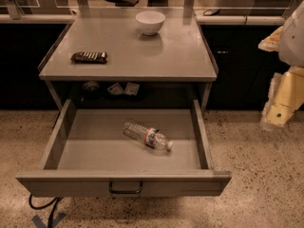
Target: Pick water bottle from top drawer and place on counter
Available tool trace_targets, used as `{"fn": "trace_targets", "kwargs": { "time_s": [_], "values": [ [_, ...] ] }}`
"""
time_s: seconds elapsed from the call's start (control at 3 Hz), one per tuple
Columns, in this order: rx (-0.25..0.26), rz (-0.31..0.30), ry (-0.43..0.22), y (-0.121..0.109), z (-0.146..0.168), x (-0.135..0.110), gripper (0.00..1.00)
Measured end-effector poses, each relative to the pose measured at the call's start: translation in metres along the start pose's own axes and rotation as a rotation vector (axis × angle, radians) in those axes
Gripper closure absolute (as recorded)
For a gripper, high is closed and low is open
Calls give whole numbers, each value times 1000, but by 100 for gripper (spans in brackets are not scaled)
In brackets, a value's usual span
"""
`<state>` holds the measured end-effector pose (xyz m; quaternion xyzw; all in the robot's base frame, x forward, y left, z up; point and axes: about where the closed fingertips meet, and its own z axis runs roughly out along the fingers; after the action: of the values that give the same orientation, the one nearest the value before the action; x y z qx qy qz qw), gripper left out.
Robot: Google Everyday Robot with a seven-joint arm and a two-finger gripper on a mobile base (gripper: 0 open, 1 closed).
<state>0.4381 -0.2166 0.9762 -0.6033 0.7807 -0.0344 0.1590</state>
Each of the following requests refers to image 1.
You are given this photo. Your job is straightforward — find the dark striped snack bar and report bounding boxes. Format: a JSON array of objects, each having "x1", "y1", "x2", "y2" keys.
[{"x1": 70, "y1": 51, "x2": 107, "y2": 64}]

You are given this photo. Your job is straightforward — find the left white tag card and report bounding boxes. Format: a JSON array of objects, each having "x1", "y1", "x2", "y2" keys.
[{"x1": 107, "y1": 83, "x2": 124, "y2": 96}]

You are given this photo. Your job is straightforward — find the grey open top drawer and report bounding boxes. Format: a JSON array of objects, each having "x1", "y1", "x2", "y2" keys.
[{"x1": 16, "y1": 101, "x2": 231, "y2": 197}]

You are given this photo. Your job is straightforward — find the round dark knob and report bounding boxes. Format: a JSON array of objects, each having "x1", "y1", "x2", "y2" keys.
[{"x1": 82, "y1": 81, "x2": 100, "y2": 94}]

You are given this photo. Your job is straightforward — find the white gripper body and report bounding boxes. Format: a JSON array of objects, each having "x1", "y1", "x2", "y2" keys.
[{"x1": 275, "y1": 66, "x2": 304, "y2": 112}]

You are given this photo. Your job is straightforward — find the glass partition rail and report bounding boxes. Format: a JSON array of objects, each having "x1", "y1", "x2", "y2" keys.
[{"x1": 1, "y1": 0, "x2": 303, "y2": 25}]

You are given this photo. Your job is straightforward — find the black drawer handle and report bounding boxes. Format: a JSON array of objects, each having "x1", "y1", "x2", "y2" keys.
[{"x1": 108, "y1": 181, "x2": 143, "y2": 195}]

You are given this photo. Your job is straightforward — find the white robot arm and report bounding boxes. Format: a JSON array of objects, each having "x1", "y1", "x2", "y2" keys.
[{"x1": 258, "y1": 2, "x2": 304, "y2": 131}]

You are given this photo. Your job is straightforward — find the black office chair seat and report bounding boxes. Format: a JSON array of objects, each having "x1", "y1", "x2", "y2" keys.
[{"x1": 105, "y1": 0, "x2": 139, "y2": 7}]

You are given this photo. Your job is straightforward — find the black floor cable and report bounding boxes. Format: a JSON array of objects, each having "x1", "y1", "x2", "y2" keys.
[{"x1": 28, "y1": 194, "x2": 64, "y2": 228}]

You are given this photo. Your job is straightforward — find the grey counter cabinet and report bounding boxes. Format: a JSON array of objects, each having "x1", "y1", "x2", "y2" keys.
[{"x1": 40, "y1": 8, "x2": 218, "y2": 107}]

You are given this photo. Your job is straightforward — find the white tag card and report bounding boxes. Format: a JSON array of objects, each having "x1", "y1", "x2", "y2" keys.
[
  {"x1": 124, "y1": 83, "x2": 140, "y2": 96},
  {"x1": 107, "y1": 83, "x2": 124, "y2": 96}
]

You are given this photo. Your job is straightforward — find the clear plastic water bottle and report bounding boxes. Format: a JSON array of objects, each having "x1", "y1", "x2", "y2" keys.
[{"x1": 123, "y1": 121, "x2": 174, "y2": 153}]

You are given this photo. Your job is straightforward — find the blue floor tape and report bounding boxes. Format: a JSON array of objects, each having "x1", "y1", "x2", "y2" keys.
[{"x1": 31, "y1": 213, "x2": 66, "y2": 228}]

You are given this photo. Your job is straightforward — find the right white tag card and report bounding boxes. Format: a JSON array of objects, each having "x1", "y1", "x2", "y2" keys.
[{"x1": 124, "y1": 83, "x2": 140, "y2": 96}]

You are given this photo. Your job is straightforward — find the white ceramic bowl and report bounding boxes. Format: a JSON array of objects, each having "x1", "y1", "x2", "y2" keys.
[{"x1": 136, "y1": 11, "x2": 165, "y2": 35}]

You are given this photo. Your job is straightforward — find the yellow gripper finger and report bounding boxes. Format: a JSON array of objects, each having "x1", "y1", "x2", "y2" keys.
[
  {"x1": 260, "y1": 73, "x2": 294, "y2": 131},
  {"x1": 257, "y1": 27, "x2": 283, "y2": 52}
]

